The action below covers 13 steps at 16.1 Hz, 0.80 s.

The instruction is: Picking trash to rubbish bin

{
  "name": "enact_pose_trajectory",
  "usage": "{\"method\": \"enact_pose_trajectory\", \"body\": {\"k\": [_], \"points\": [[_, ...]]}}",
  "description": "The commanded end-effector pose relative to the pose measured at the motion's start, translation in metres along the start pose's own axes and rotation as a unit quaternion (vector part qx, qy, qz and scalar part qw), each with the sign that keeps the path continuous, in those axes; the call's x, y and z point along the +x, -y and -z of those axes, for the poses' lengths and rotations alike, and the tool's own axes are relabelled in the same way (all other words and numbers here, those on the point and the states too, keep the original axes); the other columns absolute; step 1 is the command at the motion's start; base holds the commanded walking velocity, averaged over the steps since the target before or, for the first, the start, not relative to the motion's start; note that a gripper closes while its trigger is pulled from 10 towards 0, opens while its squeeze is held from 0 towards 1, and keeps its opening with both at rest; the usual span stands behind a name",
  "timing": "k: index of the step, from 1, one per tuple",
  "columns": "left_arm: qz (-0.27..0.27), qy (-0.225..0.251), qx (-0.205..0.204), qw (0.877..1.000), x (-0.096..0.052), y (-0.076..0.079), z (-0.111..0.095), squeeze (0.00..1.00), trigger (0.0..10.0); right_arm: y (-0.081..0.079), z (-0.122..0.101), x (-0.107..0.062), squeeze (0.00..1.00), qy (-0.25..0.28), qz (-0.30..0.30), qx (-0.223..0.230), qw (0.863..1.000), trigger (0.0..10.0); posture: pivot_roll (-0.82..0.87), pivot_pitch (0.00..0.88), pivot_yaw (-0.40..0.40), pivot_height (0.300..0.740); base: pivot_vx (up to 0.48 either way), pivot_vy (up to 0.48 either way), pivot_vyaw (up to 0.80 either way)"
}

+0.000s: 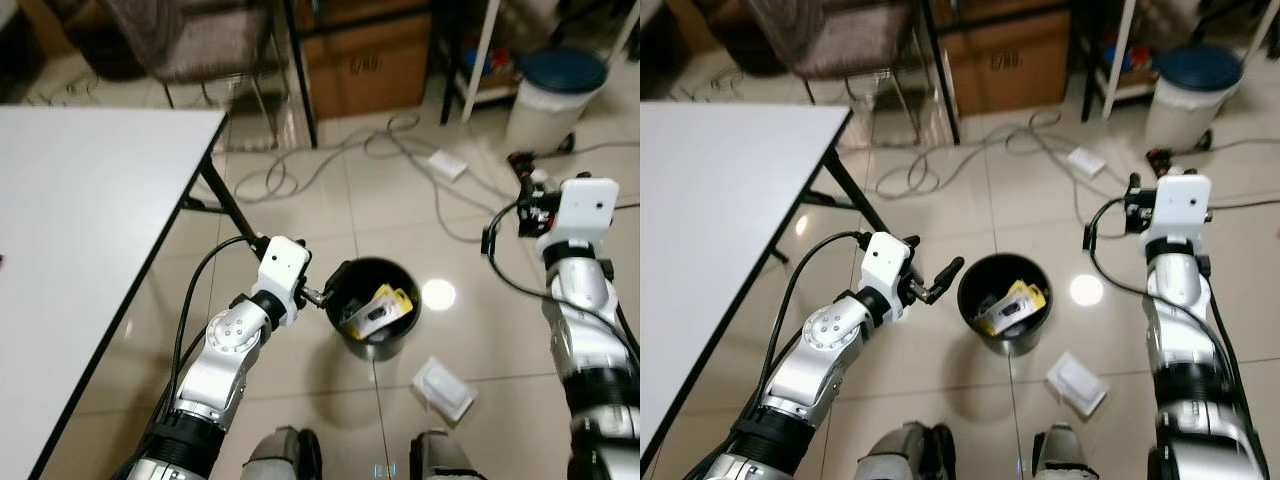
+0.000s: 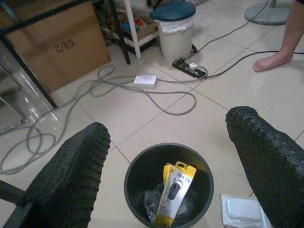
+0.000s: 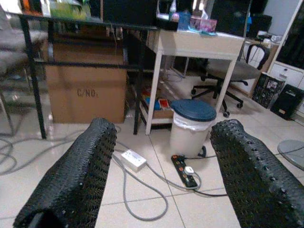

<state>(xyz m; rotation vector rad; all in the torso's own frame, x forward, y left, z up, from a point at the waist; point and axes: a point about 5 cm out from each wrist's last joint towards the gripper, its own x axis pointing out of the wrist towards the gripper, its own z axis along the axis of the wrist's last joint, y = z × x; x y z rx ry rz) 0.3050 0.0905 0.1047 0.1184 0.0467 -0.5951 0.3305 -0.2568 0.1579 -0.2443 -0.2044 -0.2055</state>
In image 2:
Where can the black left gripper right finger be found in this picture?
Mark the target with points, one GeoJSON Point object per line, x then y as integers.
{"type": "Point", "coordinates": [270, 171]}

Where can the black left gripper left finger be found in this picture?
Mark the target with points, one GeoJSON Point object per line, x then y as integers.
{"type": "Point", "coordinates": [66, 180]}

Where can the black round rubbish bin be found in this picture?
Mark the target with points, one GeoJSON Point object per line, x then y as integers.
{"type": "Point", "coordinates": [142, 166]}

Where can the white bin with blue lid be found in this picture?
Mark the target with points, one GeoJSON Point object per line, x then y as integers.
{"type": "Point", "coordinates": [175, 40]}

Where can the white plastic blister packaging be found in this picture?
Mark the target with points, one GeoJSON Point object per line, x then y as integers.
{"type": "Point", "coordinates": [240, 209]}

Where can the crumpled clear plastic wrap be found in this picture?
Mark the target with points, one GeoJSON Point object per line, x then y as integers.
{"type": "Point", "coordinates": [150, 202]}

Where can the yellow earpiece package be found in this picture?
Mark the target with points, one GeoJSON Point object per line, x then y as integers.
{"type": "Point", "coordinates": [166, 213]}

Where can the large brown cardboard box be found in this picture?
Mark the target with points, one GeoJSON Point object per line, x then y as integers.
{"type": "Point", "coordinates": [71, 59]}

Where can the white power strip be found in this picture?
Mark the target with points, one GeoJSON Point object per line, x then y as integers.
{"type": "Point", "coordinates": [145, 80]}

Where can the white plug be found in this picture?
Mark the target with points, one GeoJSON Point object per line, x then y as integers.
{"type": "Point", "coordinates": [193, 66]}

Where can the black power strip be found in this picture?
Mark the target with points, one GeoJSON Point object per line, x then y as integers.
{"type": "Point", "coordinates": [183, 66]}

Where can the bare person leg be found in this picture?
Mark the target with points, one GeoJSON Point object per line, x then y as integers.
{"type": "Point", "coordinates": [289, 35]}

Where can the grey round fan base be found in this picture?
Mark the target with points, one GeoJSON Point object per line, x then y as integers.
{"type": "Point", "coordinates": [266, 14]}

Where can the white shelf rack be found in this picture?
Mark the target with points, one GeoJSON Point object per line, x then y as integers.
{"type": "Point", "coordinates": [133, 31]}

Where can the small open cardboard box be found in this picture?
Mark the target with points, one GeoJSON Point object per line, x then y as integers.
{"type": "Point", "coordinates": [147, 31]}

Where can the black metal table frame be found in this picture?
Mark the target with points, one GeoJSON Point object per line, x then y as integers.
{"type": "Point", "coordinates": [120, 35]}

